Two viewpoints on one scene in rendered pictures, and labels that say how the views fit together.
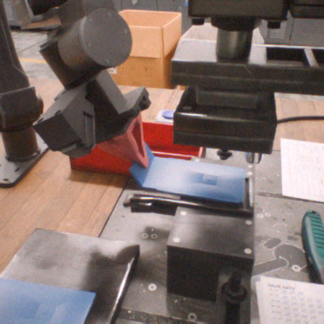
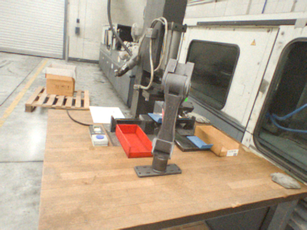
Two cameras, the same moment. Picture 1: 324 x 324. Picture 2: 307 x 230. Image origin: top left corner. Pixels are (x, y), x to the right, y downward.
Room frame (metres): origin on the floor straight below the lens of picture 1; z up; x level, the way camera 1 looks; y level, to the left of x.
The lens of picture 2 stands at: (1.18, 0.87, 1.41)
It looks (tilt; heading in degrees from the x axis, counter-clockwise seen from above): 19 degrees down; 231
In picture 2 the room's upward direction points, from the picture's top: 10 degrees clockwise
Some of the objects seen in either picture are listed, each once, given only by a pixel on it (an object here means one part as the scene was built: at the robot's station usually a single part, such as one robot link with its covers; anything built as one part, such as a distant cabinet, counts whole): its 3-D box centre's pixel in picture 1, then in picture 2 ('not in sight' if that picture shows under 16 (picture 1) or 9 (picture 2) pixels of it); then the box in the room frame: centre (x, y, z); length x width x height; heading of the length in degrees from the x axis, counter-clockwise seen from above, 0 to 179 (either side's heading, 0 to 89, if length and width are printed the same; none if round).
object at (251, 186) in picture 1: (250, 199); not in sight; (0.40, -0.12, 0.98); 0.07 x 0.01 x 0.03; 168
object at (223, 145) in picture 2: not in sight; (215, 140); (0.16, 0.18, 0.93); 0.25 x 0.13 x 0.08; 78
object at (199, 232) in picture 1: (217, 201); (158, 118); (0.39, -0.08, 0.98); 0.20 x 0.10 x 0.01; 168
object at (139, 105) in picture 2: not in sight; (149, 61); (0.34, -0.33, 1.28); 0.14 x 0.12 x 0.75; 168
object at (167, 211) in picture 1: (201, 211); not in sight; (0.38, -0.05, 0.98); 0.13 x 0.01 x 0.03; 78
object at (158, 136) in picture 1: (140, 147); (133, 139); (0.63, 0.04, 0.93); 0.25 x 0.12 x 0.06; 78
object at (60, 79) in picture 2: not in sight; (61, 79); (0.07, -3.61, 0.40); 0.67 x 0.60 x 0.50; 70
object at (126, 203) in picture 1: (151, 202); not in sight; (0.39, 0.01, 0.98); 0.07 x 0.02 x 0.01; 78
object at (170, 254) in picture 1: (215, 224); (157, 125); (0.39, -0.08, 0.94); 0.20 x 0.10 x 0.07; 168
